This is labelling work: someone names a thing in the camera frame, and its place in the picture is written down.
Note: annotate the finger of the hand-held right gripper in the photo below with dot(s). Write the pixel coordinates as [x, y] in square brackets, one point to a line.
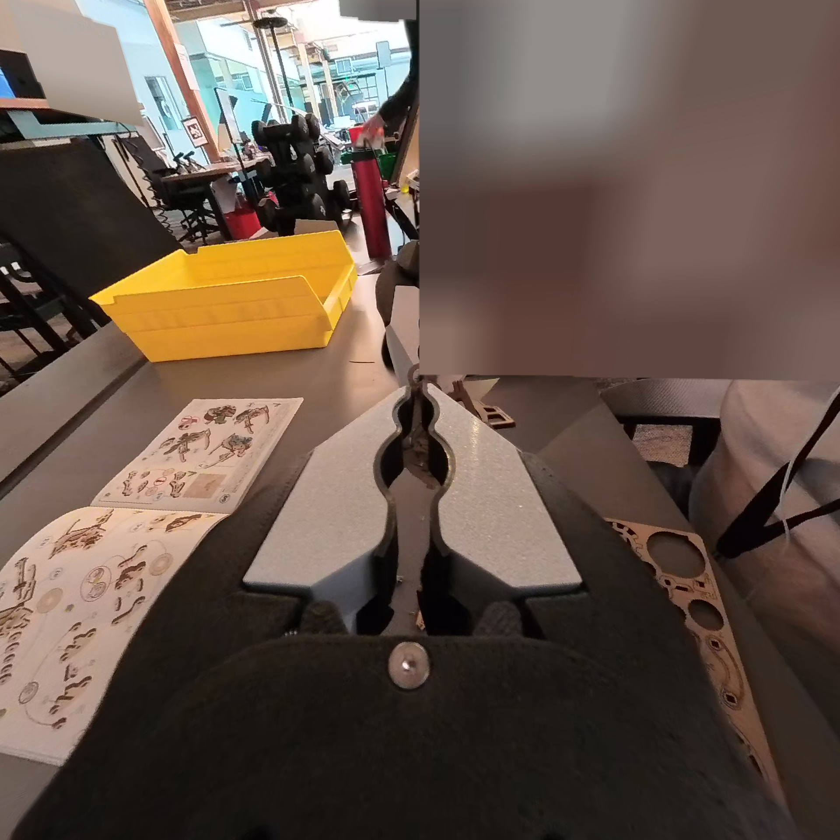
[405, 328]

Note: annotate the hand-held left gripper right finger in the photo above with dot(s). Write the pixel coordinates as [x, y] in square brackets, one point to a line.
[505, 518]

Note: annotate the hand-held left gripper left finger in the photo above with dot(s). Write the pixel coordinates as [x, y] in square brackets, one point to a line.
[328, 512]

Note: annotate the partly built wooden model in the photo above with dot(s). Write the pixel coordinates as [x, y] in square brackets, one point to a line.
[489, 410]

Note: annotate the small wooden model part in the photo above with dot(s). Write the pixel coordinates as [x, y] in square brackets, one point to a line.
[418, 449]

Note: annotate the laser-cut wooden parts sheet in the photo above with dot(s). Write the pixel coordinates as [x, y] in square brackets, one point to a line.
[715, 630]

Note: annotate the model instruction booklet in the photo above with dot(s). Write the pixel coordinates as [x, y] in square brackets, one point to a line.
[79, 590]

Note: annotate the red cylinder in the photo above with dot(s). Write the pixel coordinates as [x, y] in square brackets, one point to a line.
[371, 197]

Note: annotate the yellow plastic bin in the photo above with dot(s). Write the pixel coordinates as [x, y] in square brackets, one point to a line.
[229, 315]

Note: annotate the black dumbbell rack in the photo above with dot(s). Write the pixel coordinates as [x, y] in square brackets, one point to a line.
[295, 177]

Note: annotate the red bin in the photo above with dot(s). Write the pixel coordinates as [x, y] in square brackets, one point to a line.
[241, 223]

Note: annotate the wooden background table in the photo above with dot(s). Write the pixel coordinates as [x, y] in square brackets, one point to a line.
[210, 174]

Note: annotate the black office chair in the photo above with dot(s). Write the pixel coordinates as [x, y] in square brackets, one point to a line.
[170, 190]

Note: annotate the black slanted panel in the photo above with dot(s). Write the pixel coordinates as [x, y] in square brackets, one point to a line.
[72, 216]

